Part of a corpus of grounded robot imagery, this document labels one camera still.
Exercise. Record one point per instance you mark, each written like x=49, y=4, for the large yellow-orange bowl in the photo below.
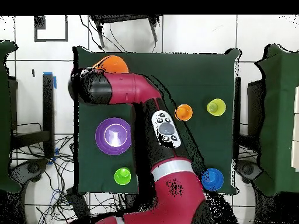
x=112, y=65

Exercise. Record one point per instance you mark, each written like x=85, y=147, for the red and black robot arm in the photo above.
x=179, y=193

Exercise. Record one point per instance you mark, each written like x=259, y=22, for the orange cup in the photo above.
x=184, y=113

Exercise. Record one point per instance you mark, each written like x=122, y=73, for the purple bowl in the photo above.
x=102, y=144

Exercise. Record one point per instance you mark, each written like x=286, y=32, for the green cup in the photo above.
x=122, y=177

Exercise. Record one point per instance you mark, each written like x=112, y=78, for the yellow cup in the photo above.
x=219, y=109

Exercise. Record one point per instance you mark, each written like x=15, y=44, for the dark green tablecloth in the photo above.
x=210, y=77

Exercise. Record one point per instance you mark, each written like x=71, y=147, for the blue bowl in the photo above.
x=213, y=180

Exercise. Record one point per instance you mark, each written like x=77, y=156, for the blue tape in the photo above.
x=54, y=82

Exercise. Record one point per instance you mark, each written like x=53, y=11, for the black power strip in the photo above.
x=78, y=205

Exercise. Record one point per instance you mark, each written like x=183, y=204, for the green cloth side table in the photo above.
x=4, y=116
x=280, y=116

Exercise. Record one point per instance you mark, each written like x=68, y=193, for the white boxes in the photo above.
x=296, y=128

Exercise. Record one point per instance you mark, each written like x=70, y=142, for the black desk frame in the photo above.
x=48, y=105

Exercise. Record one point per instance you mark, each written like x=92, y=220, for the black square floor frame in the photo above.
x=51, y=40

